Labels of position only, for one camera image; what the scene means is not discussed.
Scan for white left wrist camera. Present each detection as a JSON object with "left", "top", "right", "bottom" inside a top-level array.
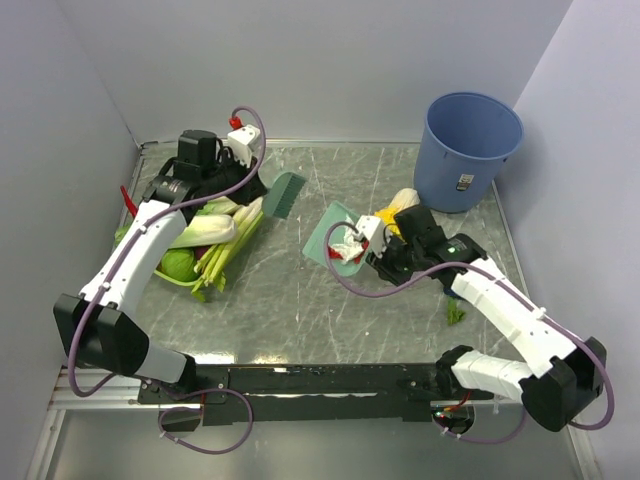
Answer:
[{"left": 227, "top": 116, "right": 262, "bottom": 168}]

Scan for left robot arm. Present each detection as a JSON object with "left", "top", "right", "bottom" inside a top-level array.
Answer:
[{"left": 53, "top": 125, "right": 267, "bottom": 402}]

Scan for aluminium frame rail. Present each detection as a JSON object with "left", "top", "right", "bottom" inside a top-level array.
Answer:
[{"left": 48, "top": 363, "right": 577, "bottom": 412}]

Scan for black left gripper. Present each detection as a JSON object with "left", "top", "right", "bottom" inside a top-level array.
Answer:
[{"left": 202, "top": 149, "right": 268, "bottom": 206}]

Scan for white paper scrap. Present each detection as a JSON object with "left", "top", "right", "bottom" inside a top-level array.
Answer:
[{"left": 328, "top": 241, "right": 366, "bottom": 261}]

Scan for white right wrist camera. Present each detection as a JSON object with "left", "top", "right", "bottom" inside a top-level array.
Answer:
[{"left": 354, "top": 215, "right": 386, "bottom": 258}]

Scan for green bok choy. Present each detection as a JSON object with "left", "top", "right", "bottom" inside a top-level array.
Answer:
[{"left": 114, "top": 225, "right": 130, "bottom": 247}]

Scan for teal dustpan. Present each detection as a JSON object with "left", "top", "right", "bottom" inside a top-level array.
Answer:
[{"left": 302, "top": 201, "right": 367, "bottom": 277}]

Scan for green napa cabbage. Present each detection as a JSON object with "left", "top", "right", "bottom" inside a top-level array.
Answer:
[{"left": 170, "top": 196, "right": 264, "bottom": 249}]

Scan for red chili pepper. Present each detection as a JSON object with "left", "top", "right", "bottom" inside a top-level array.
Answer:
[{"left": 120, "top": 185, "right": 138, "bottom": 218}]

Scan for celery stalks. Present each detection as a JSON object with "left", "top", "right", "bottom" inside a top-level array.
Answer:
[{"left": 191, "top": 206, "right": 264, "bottom": 302}]

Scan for blue plastic bucket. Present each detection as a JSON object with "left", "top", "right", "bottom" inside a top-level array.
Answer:
[{"left": 413, "top": 92, "right": 524, "bottom": 213}]

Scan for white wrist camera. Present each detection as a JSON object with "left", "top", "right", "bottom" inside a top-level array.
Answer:
[
  {"left": 354, "top": 215, "right": 386, "bottom": 258},
  {"left": 227, "top": 116, "right": 262, "bottom": 168}
]

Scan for red paper scrap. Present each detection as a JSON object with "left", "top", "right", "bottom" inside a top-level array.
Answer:
[{"left": 341, "top": 250, "right": 365, "bottom": 265}]

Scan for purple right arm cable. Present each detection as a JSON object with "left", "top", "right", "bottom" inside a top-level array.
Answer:
[{"left": 325, "top": 221, "right": 615, "bottom": 445}]

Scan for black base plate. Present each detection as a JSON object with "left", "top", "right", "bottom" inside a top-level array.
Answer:
[{"left": 152, "top": 363, "right": 493, "bottom": 426}]

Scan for green paper scrap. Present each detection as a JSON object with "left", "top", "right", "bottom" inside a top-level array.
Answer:
[{"left": 447, "top": 297, "right": 467, "bottom": 326}]

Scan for green plastic basket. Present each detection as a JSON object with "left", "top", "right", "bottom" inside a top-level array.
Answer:
[{"left": 155, "top": 245, "right": 214, "bottom": 289}]

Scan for teal hand brush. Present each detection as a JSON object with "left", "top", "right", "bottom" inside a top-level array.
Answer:
[{"left": 262, "top": 172, "right": 306, "bottom": 220}]

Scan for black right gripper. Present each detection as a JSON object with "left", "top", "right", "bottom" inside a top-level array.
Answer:
[{"left": 366, "top": 231, "right": 423, "bottom": 287}]

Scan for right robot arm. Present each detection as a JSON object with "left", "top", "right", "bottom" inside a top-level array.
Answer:
[{"left": 356, "top": 205, "right": 611, "bottom": 432}]

